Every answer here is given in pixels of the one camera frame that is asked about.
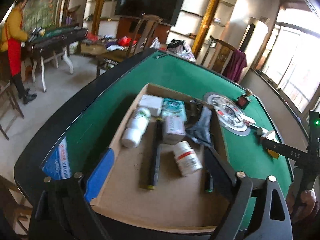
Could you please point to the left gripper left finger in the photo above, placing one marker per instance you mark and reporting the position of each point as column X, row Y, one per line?
column 64, row 211

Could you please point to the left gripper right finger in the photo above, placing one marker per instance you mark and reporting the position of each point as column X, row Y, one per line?
column 257, row 207

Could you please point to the clear packet with red item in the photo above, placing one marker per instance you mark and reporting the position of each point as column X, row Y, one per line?
column 246, row 119

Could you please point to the white pill bottle red label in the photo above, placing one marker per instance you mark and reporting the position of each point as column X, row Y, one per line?
column 186, row 159

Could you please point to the black foil pouch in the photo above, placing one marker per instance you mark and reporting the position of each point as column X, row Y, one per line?
column 197, row 126

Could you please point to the white bottle green label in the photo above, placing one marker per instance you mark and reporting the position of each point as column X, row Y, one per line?
column 136, row 127

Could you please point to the white medicine box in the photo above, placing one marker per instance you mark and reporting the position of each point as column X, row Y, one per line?
column 173, row 130

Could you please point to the grey 502 glue box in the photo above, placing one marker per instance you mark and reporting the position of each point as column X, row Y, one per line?
column 270, row 135

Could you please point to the white tube with black cap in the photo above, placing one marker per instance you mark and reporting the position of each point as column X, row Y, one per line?
column 261, row 131

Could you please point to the black marker green end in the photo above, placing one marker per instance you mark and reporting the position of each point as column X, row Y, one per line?
column 208, row 184

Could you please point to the person right hand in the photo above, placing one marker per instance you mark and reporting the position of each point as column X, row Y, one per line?
column 308, row 207

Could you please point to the yellow foil snack packet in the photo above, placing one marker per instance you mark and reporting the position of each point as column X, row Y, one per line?
column 273, row 154

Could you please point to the blue white sticker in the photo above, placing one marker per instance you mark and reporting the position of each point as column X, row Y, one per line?
column 56, row 165

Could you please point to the cardboard box tray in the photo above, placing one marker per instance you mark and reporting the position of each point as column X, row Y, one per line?
column 177, row 204

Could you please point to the round grey table centre panel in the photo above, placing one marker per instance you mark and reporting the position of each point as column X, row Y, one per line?
column 230, row 116

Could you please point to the black ink bottle with cork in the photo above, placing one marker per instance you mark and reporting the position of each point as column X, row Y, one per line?
column 244, row 100

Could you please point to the maroon garment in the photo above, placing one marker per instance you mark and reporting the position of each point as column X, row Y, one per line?
column 235, row 66

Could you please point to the black marker in box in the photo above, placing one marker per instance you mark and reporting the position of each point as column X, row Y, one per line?
column 156, row 155

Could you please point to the wooden chair with garment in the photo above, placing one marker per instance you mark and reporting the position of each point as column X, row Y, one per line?
column 222, row 55

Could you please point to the white standing air conditioner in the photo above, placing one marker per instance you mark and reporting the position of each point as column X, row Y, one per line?
column 253, row 39

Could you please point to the white charger box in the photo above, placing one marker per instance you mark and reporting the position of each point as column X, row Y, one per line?
column 152, row 103

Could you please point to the teal tissue packet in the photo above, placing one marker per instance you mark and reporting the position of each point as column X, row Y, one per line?
column 173, row 107

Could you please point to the pile of clothes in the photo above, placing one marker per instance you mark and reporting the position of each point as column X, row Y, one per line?
column 181, row 49

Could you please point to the person in yellow jacket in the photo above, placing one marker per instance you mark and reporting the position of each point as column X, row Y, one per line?
column 12, row 35

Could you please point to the wooden chair near television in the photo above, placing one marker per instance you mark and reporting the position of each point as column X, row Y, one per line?
column 117, row 56

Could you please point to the black flat television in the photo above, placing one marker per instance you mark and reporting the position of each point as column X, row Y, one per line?
column 167, row 10

